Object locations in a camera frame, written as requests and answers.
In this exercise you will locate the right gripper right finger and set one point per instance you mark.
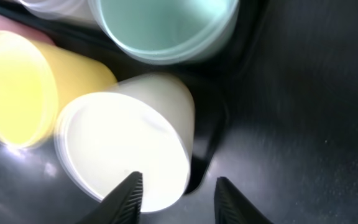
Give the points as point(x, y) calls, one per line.
point(232, 205)

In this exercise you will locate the grey cup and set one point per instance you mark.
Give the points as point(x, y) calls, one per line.
point(61, 9)

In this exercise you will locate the pink cup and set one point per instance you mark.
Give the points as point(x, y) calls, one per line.
point(8, 25)

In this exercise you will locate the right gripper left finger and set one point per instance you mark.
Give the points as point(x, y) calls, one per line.
point(126, 202)

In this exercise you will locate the green cup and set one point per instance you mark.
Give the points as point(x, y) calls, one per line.
point(166, 28)

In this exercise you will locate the white cup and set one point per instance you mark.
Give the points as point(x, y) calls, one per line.
point(123, 137)

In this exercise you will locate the yellow cup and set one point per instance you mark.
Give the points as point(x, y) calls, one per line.
point(20, 90)

